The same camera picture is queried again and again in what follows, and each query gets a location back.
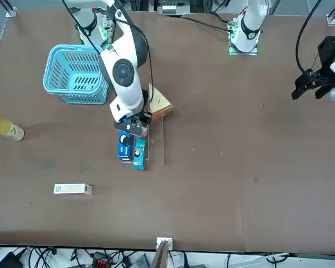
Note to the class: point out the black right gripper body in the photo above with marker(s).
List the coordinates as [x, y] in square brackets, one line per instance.
[143, 118]

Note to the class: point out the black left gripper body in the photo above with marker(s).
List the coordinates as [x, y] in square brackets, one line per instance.
[328, 51]

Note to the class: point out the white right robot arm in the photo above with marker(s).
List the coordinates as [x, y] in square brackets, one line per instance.
[125, 83]

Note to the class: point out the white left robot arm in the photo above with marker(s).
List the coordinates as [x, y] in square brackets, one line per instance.
[249, 28]

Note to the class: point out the clear acrylic display shelf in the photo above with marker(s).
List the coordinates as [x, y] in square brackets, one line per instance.
[156, 145]

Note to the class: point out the blue Oreo cookie box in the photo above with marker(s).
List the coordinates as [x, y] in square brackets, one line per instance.
[125, 150]

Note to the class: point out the triangular packed sandwich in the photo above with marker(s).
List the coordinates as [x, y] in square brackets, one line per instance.
[162, 104]

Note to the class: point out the teal snack packet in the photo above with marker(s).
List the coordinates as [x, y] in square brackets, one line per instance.
[139, 156]

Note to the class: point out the light blue plastic basket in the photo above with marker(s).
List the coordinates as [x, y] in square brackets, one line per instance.
[81, 98]

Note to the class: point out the white carton box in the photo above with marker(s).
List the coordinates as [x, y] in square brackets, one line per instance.
[69, 189]

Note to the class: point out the white power strip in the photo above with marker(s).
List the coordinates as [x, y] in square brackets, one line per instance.
[169, 8]

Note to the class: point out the orange juice bottle white cap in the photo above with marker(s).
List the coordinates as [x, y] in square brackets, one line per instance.
[8, 128]

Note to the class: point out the red black connector block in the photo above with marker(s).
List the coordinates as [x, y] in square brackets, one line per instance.
[99, 261]

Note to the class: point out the black adapter brick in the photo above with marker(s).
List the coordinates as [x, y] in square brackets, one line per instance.
[9, 261]

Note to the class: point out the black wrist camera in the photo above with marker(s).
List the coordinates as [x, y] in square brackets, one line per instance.
[127, 128]

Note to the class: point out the silver frame corner bracket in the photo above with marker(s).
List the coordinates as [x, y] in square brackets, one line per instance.
[11, 11]
[331, 19]

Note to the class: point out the silver post foot bracket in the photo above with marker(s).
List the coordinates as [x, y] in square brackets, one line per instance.
[170, 243]

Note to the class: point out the aluminium frame post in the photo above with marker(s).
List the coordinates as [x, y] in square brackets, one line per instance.
[160, 257]

